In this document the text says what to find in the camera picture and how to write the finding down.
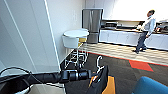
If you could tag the round white table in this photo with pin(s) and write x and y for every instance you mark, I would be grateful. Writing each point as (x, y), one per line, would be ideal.
(76, 32)

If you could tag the steel refrigerator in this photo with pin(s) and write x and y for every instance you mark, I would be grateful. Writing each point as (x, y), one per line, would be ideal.
(91, 21)

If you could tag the yellow chair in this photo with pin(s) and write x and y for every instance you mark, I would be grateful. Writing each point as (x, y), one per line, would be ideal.
(82, 40)

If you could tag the white kitchen counter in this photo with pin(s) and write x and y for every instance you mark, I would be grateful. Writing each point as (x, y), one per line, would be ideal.
(126, 37)

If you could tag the pale clothes hanger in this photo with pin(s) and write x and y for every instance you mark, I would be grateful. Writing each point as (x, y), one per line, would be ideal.
(99, 63)

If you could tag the white wardrobe door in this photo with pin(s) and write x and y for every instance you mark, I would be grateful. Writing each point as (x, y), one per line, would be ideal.
(23, 33)

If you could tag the black garment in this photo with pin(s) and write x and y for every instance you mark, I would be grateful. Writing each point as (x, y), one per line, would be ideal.
(100, 83)

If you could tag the person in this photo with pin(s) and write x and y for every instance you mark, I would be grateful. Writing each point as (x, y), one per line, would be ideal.
(145, 31)

